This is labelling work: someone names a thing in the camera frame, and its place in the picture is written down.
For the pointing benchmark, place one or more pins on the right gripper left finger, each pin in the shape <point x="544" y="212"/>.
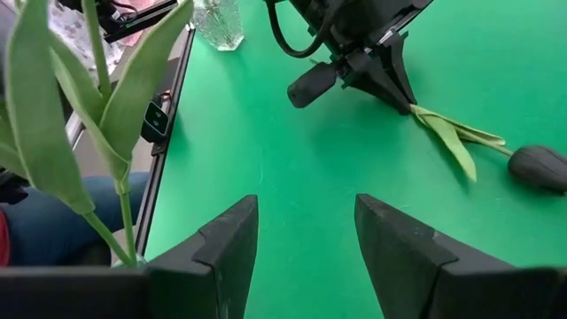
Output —
<point x="212" y="266"/>

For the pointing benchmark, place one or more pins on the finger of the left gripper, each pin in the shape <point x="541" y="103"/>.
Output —
<point x="404" y="62"/>
<point x="376" y="80"/>

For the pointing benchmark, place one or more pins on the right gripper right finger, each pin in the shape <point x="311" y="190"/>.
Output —
<point x="407" y="266"/>

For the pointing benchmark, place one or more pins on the short square glass vase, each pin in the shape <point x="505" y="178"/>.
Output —
<point x="219" y="26"/>

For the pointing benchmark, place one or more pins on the green table mat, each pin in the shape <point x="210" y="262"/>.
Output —
<point x="288" y="155"/>

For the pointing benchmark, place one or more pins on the person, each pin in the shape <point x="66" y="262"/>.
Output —
<point x="53" y="230"/>

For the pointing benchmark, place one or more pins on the small camera box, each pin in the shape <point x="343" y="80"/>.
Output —
<point x="156" y="122"/>

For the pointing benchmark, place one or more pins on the black metal table frame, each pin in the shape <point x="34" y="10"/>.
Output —
<point x="177" y="84"/>

